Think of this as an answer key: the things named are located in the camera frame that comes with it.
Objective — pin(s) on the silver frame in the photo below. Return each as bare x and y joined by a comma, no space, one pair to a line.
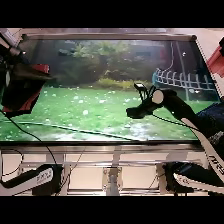
113,175

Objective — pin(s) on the dark blue garment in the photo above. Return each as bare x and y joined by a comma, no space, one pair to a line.
213,118

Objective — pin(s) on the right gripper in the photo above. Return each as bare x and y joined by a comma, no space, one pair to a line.
141,110

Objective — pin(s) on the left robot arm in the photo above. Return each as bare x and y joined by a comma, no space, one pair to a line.
30,178

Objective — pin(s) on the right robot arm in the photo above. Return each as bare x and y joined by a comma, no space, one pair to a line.
186,111

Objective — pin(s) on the red and black garment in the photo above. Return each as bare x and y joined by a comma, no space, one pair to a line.
23,90

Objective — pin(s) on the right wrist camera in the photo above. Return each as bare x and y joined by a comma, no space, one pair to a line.
140,86

